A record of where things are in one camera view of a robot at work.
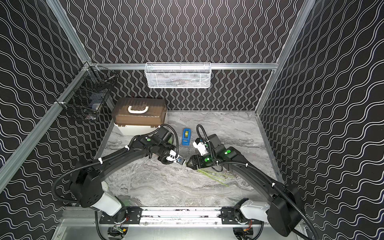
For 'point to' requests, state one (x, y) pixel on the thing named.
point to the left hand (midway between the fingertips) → (175, 150)
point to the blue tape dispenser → (186, 137)
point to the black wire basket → (86, 93)
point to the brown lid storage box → (136, 116)
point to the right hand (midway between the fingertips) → (192, 162)
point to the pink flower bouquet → (221, 178)
